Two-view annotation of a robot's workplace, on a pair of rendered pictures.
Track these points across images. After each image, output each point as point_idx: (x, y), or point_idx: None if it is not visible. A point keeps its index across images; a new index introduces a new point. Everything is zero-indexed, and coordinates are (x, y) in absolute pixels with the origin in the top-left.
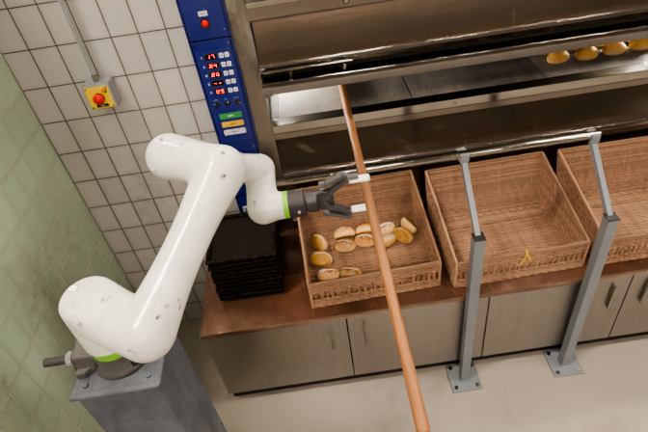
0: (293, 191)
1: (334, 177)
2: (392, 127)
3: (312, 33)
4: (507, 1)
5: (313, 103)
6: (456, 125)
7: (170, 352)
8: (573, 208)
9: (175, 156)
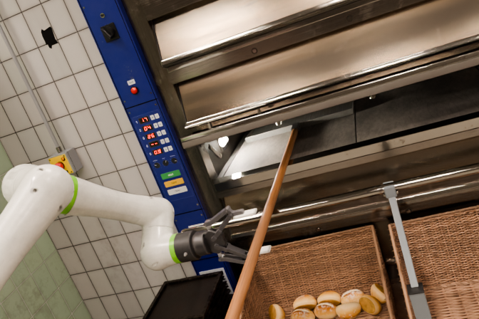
0: (183, 232)
1: (218, 213)
2: (340, 176)
3: (231, 86)
4: (428, 21)
5: (260, 160)
6: (414, 168)
7: None
8: None
9: (13, 179)
